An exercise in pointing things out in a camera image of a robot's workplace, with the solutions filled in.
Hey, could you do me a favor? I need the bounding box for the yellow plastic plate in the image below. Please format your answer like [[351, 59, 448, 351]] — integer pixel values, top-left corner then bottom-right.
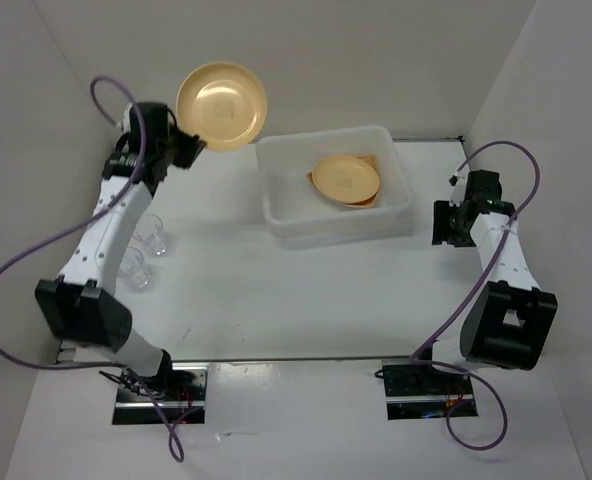
[[311, 155, 381, 206], [176, 62, 268, 152]]

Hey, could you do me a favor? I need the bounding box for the clear plastic cup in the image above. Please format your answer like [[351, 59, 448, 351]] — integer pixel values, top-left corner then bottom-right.
[[132, 213, 168, 256], [118, 246, 152, 291]]

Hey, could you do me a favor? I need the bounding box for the woven bamboo basket tray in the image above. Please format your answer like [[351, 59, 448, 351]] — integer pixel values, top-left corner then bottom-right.
[[305, 152, 382, 209]]

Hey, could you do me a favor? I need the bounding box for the white plastic bin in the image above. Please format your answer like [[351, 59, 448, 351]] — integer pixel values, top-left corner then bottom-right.
[[256, 125, 413, 249]]

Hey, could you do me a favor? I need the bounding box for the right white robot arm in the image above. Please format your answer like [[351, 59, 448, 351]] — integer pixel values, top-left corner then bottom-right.
[[412, 170, 558, 393]]

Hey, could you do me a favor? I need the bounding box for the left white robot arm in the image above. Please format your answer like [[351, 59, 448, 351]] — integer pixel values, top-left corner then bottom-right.
[[35, 102, 206, 400]]

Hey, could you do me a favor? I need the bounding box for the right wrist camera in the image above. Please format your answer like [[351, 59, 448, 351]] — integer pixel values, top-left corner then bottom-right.
[[449, 172, 467, 206]]

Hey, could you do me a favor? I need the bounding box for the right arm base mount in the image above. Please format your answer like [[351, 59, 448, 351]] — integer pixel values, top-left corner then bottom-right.
[[374, 361, 478, 421]]

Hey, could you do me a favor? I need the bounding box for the aluminium table edge rail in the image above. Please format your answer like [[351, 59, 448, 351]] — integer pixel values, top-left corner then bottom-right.
[[55, 142, 127, 364]]

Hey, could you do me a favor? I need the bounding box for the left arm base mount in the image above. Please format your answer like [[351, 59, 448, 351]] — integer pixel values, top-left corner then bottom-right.
[[99, 362, 209, 425]]

